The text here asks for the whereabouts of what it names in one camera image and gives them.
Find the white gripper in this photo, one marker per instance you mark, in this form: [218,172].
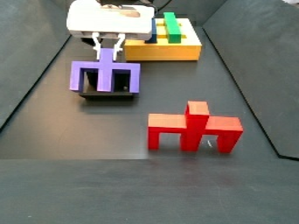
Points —
[93,20]

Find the purple three-legged block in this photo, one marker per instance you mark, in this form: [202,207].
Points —
[105,67]

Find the yellow slotted board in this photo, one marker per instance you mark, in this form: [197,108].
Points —
[162,50]

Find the blue bar block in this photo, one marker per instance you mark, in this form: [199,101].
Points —
[153,39]

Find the green bar block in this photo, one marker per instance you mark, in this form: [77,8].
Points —
[173,28]

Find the red three-legged block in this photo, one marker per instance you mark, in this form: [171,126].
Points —
[193,125]

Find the black fixture bracket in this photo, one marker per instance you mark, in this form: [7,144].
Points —
[121,87]

